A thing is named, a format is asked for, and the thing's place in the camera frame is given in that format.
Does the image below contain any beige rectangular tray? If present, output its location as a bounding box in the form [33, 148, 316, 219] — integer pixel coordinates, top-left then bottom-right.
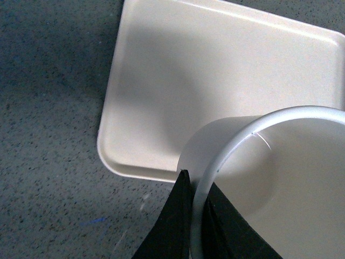
[97, 1, 344, 182]

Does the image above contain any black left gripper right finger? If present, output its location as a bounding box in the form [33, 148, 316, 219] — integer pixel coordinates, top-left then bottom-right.
[205, 183, 281, 258]

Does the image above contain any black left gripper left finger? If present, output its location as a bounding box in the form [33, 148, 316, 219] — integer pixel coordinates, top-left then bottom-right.
[133, 169, 192, 259]

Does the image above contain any white smiley face mug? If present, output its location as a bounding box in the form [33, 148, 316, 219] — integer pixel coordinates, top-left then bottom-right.
[177, 106, 344, 258]

